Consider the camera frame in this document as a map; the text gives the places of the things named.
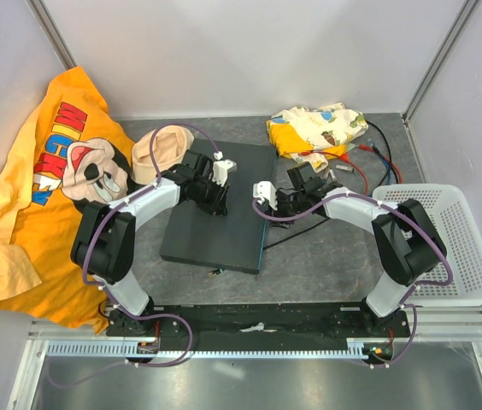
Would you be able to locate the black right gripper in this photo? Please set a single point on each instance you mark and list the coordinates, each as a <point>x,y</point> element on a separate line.
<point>279,212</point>

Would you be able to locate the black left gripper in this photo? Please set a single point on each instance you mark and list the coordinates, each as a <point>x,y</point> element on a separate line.
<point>218,207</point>

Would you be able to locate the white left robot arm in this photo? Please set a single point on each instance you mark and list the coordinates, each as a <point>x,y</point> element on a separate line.
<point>104,244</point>

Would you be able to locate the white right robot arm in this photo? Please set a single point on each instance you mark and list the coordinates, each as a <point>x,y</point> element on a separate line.
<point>407,241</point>

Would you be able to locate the small silver metal piece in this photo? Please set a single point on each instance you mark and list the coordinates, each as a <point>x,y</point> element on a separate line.
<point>332,176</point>

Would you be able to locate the patterned white yellow cloth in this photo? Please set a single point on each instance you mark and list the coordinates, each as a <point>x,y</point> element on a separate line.
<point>315,135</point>

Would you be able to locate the beige bucket hat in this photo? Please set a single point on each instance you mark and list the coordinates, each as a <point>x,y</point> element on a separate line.
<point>168,148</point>

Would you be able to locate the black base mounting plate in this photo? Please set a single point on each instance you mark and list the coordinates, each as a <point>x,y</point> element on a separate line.
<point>326,319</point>

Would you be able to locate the orange Mickey t-shirt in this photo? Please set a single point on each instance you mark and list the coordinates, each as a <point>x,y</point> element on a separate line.
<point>69,152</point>

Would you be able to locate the white perforated plastic basket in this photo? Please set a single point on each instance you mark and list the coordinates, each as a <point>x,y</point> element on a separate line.
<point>448,210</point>

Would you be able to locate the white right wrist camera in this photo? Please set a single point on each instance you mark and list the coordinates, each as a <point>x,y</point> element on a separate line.
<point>265,192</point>

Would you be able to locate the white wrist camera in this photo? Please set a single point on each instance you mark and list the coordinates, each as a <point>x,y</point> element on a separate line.
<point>265,192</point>
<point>222,167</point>

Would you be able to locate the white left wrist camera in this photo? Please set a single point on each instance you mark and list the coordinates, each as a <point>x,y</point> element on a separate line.
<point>222,167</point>

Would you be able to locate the slotted grey cable duct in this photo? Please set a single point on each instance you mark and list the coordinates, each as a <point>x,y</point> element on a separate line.
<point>131,350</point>

